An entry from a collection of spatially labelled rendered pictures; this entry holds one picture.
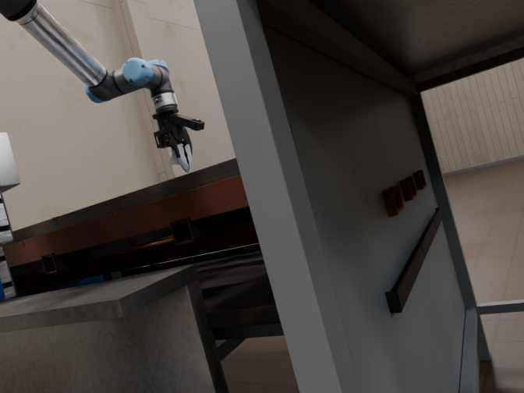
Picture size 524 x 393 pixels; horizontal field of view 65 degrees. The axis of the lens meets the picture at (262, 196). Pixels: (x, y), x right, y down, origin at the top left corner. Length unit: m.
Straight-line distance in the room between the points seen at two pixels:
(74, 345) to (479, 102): 10.08
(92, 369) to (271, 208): 0.83
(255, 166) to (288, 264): 0.09
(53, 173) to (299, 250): 4.02
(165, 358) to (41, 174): 3.46
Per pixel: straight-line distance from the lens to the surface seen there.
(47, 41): 1.24
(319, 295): 0.36
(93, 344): 1.08
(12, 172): 0.80
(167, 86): 1.38
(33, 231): 1.30
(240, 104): 0.36
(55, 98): 4.58
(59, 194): 4.28
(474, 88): 10.64
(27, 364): 1.33
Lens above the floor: 0.78
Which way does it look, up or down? 1 degrees down
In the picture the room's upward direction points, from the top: 15 degrees counter-clockwise
